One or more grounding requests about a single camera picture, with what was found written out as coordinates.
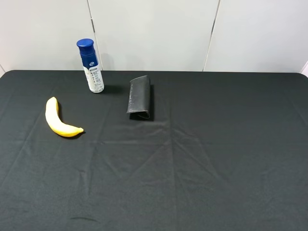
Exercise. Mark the yellow banana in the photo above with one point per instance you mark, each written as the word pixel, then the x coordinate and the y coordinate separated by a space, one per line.
pixel 55 123

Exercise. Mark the black folded pouch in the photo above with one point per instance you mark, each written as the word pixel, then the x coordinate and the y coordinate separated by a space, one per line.
pixel 140 102

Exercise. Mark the black tablecloth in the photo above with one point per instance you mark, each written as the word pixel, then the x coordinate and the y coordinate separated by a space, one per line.
pixel 225 152

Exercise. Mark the blue and white spray bottle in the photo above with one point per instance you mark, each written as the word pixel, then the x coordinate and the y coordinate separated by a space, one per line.
pixel 91 65

